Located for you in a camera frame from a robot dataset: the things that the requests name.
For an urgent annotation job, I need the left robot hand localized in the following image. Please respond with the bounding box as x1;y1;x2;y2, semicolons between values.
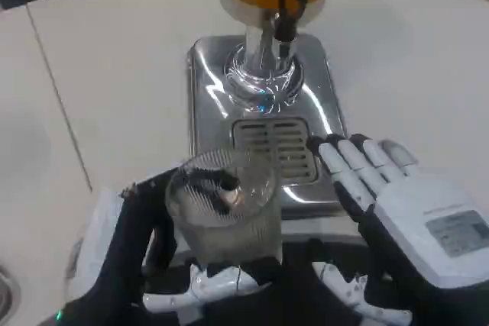
57;168;277;326

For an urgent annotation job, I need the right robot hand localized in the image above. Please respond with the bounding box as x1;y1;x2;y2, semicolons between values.
307;133;489;326

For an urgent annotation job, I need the clear ribbed glass cup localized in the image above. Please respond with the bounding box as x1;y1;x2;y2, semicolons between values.
164;148;284;266

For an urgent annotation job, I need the steel drip tray grid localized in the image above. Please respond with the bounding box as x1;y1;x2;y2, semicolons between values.
231;118;320;183

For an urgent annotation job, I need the black tap lever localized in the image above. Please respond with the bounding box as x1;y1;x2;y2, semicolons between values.
274;0;309;43

